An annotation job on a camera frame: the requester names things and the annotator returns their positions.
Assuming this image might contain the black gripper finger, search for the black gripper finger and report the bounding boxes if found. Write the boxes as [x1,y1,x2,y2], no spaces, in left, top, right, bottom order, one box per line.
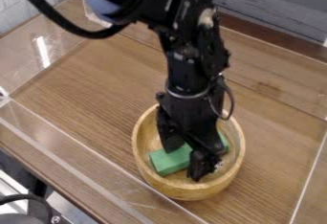
[187,150,222,182]
[158,118,186,153]

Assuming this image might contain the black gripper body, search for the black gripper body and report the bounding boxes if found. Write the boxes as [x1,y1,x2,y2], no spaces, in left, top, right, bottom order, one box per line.
[157,84,225,153]

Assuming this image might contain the green rectangular block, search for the green rectangular block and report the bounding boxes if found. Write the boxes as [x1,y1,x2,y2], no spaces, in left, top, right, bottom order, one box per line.
[150,144,223,177]

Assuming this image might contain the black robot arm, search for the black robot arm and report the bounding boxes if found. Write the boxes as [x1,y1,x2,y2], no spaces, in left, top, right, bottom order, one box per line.
[87,0,230,181]

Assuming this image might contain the brown wooden bowl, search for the brown wooden bowl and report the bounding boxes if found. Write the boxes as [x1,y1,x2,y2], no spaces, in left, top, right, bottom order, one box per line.
[133,104,246,201]

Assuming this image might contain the clear acrylic tray wall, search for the clear acrylic tray wall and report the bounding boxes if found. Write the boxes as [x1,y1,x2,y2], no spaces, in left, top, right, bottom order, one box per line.
[0,87,209,224]

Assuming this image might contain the black cable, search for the black cable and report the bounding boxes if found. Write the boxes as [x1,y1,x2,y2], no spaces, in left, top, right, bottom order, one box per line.
[6,0,130,40]

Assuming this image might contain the black metal bracket with screw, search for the black metal bracket with screw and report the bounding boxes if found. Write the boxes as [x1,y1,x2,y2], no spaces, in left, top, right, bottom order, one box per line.
[27,200,74,224]

